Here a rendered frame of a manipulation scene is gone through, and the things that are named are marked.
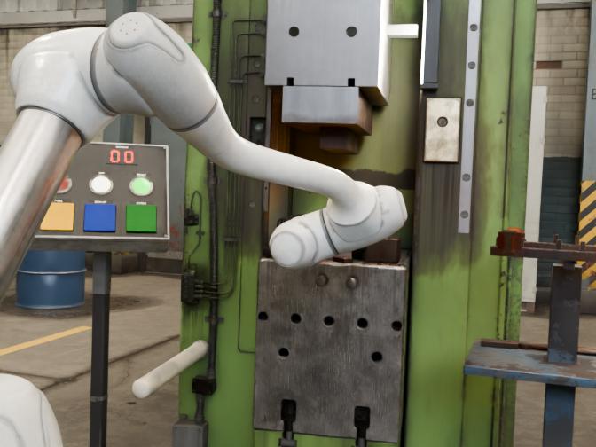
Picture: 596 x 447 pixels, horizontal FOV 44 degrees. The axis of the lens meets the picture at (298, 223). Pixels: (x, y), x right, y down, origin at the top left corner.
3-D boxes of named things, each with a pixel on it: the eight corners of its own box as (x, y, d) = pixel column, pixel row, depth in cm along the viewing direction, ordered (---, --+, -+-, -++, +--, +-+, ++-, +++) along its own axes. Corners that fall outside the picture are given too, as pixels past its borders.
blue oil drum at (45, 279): (58, 311, 600) (60, 203, 596) (-2, 305, 618) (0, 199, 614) (98, 301, 656) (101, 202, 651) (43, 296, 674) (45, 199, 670)
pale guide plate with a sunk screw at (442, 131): (458, 161, 197) (460, 98, 196) (423, 160, 198) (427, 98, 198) (457, 162, 199) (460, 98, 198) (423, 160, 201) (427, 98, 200)
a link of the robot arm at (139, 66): (230, 71, 118) (161, 74, 125) (174, -13, 104) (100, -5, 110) (204, 137, 113) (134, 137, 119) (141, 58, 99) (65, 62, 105)
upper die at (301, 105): (356, 123, 189) (358, 86, 189) (281, 122, 193) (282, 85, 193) (372, 136, 231) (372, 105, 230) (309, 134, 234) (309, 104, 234)
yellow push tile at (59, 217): (73, 229, 179) (74, 202, 182) (40, 229, 177) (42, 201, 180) (73, 232, 180) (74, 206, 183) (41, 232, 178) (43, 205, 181)
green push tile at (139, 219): (156, 231, 184) (156, 205, 187) (126, 230, 182) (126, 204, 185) (156, 234, 185) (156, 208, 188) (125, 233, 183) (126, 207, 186)
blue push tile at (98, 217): (115, 230, 181) (116, 204, 184) (83, 229, 179) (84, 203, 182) (115, 233, 183) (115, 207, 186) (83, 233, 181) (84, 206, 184)
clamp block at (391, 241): (398, 263, 189) (399, 239, 189) (365, 262, 191) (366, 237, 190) (400, 259, 201) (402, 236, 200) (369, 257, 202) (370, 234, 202)
